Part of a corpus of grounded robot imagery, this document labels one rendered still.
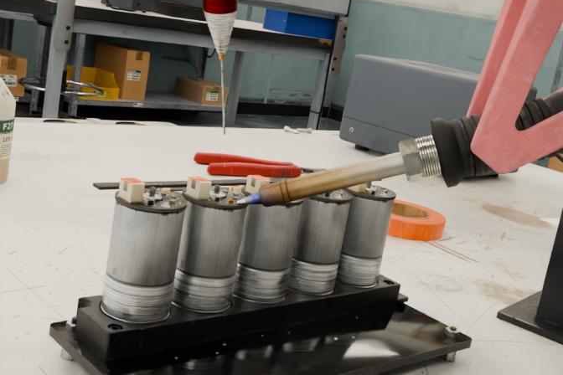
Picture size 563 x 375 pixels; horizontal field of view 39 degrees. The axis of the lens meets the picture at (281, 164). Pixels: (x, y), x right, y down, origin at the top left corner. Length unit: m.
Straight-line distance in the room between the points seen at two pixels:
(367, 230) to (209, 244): 0.08
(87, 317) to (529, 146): 0.16
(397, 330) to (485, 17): 5.44
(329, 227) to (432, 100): 0.45
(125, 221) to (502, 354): 0.19
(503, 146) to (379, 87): 0.53
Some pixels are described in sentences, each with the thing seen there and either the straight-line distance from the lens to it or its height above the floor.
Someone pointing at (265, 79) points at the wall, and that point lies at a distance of 6.09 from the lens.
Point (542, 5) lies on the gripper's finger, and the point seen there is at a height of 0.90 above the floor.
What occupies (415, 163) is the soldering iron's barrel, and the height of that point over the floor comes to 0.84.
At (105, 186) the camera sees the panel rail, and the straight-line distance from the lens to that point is 0.29.
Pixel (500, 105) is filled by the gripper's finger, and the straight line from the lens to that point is 0.27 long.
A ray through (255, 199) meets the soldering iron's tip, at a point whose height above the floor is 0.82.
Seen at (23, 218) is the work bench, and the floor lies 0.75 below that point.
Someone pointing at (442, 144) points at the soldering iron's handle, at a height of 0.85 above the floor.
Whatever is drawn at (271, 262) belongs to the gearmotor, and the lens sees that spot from 0.31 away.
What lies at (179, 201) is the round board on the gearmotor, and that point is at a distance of 0.28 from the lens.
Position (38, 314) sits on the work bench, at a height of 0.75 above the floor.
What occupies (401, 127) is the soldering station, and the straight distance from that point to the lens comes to 0.78.
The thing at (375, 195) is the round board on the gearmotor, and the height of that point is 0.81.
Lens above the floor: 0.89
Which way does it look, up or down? 12 degrees down
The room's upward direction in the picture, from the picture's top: 10 degrees clockwise
